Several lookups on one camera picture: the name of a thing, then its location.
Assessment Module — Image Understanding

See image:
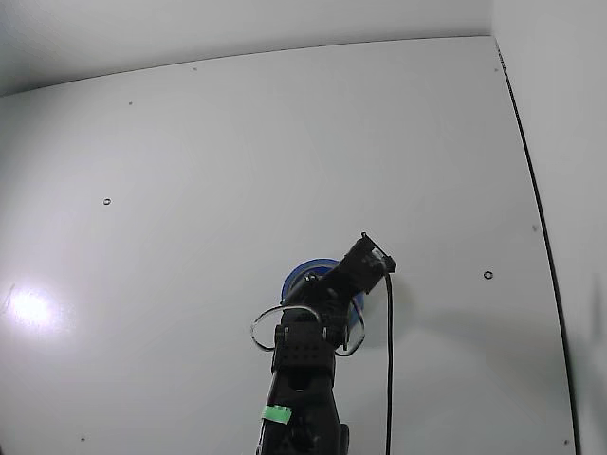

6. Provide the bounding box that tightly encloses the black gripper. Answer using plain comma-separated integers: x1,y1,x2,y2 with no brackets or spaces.
289,257,370,334

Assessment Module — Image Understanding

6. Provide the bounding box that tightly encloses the green tape strip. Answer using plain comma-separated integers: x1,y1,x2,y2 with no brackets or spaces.
261,403,292,425

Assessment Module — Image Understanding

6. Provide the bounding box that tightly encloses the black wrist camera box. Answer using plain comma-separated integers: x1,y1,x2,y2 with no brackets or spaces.
340,230,397,294

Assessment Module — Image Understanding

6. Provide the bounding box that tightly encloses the white looped servo wire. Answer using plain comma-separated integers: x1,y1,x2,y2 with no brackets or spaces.
337,293,367,357
250,304,286,355

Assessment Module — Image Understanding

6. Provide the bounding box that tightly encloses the black camera cable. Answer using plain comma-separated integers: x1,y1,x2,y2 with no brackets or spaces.
384,272,395,455

